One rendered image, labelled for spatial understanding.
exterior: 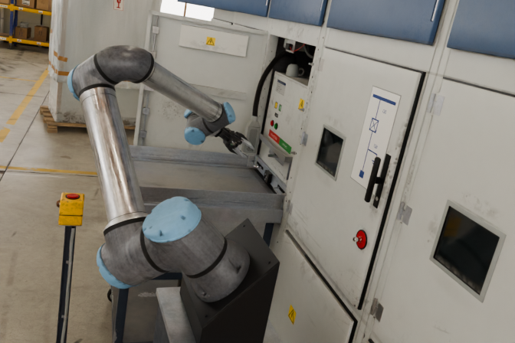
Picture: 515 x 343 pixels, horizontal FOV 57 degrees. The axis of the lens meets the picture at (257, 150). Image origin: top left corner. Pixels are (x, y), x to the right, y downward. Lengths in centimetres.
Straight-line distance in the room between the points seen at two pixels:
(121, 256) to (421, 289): 79
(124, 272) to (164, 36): 149
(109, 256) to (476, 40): 109
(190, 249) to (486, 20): 90
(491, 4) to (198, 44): 166
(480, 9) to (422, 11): 21
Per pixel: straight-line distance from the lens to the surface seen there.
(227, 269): 134
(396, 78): 143
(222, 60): 258
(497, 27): 118
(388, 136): 142
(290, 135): 221
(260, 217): 209
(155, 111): 264
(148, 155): 250
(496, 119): 113
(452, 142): 121
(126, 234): 138
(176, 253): 129
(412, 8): 143
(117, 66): 157
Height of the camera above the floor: 163
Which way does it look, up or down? 15 degrees down
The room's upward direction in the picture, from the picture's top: 11 degrees clockwise
